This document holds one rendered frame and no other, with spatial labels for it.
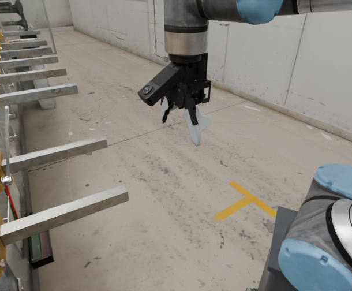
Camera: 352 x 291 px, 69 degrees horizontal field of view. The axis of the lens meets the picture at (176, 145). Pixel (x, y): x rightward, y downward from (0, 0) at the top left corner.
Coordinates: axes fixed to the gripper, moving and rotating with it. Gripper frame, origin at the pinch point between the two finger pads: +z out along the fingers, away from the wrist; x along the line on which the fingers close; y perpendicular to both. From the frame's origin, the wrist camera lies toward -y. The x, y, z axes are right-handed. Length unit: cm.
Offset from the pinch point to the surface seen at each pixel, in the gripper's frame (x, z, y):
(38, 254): 5.1, 23.6, -38.3
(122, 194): -2.9, 8.8, -17.8
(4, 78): 74, -2, -31
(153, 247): 37, 94, 9
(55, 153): 23.2, 8.3, -26.5
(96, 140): 22.7, 7.7, -14.5
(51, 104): 273, 87, 8
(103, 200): -2.4, 8.4, -22.0
